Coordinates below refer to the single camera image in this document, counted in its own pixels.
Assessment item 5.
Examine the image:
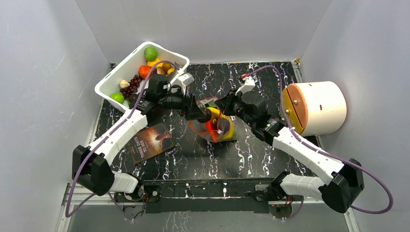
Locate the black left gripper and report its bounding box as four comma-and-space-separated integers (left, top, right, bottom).
159, 86, 205, 121

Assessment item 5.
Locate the yellow banana bunch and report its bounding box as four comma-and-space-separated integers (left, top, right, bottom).
207, 107, 235, 143

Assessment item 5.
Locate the red carrot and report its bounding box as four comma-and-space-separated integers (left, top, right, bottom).
205, 118, 219, 136

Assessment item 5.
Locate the clear zip top bag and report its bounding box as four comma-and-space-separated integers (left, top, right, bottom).
189, 97, 237, 143

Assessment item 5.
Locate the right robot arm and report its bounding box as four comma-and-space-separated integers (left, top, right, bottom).
215, 91, 364, 213

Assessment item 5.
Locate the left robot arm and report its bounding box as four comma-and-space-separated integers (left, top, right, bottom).
72, 73, 205, 201

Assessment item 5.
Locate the dark book with orange cover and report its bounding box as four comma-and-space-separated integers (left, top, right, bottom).
126, 123, 175, 165

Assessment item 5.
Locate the orange round persimmon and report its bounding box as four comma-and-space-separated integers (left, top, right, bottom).
138, 65, 151, 79

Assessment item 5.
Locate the red grape bunch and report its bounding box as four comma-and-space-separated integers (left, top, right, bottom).
120, 74, 143, 99

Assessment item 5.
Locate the white plastic bin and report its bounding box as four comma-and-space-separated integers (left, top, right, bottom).
94, 42, 190, 113

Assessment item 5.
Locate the white garlic bulb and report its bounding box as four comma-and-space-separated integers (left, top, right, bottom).
119, 80, 130, 89

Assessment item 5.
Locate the small green round fruit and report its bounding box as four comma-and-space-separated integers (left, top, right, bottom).
110, 93, 125, 104

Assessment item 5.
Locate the round cylinder with coloured lid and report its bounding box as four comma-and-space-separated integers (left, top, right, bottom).
281, 81, 347, 136

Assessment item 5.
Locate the black base bar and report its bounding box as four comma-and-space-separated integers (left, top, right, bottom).
142, 178, 285, 214

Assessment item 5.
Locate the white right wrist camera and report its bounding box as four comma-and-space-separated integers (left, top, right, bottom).
235, 74, 255, 96

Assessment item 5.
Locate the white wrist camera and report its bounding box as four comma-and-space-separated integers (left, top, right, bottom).
235, 74, 255, 96
170, 73, 194, 95

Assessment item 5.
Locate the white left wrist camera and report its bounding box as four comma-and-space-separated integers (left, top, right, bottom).
170, 73, 194, 95

